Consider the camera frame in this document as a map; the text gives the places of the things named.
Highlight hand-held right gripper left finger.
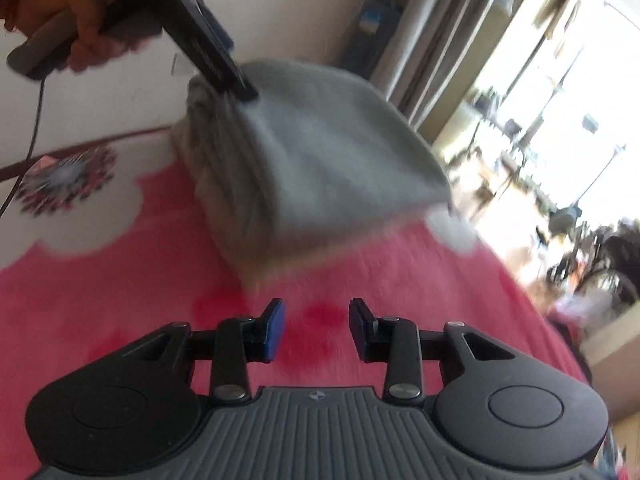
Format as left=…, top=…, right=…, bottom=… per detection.
left=122, top=298, right=287, bottom=402

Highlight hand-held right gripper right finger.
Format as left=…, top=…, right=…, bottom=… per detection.
left=348, top=297, right=516, bottom=404

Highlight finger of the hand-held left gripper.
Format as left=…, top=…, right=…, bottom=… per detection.
left=214, top=56, right=259, bottom=102

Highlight grey sweatpants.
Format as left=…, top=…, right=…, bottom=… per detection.
left=170, top=60, right=458, bottom=281

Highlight pink floral blanket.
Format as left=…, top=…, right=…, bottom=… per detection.
left=0, top=127, right=591, bottom=480

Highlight beige curtain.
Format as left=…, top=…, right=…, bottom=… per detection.
left=370, top=0, right=541, bottom=131

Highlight white plastic bag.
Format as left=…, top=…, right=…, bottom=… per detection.
left=547, top=287, right=618, bottom=323

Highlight grey office chair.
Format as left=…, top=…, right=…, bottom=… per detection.
left=545, top=202, right=586, bottom=251

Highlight cream nightstand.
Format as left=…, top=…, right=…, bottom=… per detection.
left=582, top=305, right=640, bottom=391

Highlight black cable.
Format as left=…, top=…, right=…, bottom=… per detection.
left=0, top=76, right=47, bottom=218

